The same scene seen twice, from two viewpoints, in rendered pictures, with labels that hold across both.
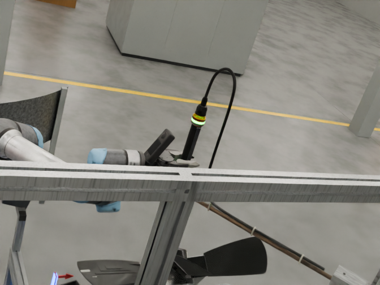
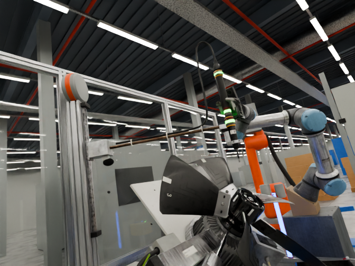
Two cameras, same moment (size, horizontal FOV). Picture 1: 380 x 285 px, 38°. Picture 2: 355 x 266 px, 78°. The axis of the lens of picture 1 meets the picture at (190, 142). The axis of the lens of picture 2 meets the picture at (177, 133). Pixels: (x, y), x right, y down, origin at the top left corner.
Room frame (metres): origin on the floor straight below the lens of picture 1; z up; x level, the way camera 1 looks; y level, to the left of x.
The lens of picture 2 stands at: (2.45, -0.60, 1.32)
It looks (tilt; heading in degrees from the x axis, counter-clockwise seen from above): 13 degrees up; 158
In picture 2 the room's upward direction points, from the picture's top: 10 degrees counter-clockwise
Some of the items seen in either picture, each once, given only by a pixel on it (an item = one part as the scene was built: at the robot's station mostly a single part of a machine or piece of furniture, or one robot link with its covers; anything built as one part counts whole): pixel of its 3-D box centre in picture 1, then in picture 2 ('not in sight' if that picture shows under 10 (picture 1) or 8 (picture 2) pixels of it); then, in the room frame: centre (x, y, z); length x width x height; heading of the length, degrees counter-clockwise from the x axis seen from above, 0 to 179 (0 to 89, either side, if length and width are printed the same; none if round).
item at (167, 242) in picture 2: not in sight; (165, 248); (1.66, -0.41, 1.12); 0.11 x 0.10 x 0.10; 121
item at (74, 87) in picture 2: not in sight; (75, 89); (1.33, -0.66, 1.88); 0.17 x 0.15 x 0.16; 121
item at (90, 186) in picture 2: not in sight; (90, 165); (1.35, -0.62, 1.48); 0.05 x 0.03 x 0.62; 156
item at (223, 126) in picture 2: not in sight; (230, 133); (1.62, -0.01, 1.50); 0.09 x 0.07 x 0.10; 66
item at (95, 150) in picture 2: not in sight; (99, 149); (1.37, -0.58, 1.55); 0.10 x 0.07 x 0.08; 66
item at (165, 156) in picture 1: (153, 164); (235, 110); (1.56, 0.09, 1.63); 0.12 x 0.08 x 0.09; 121
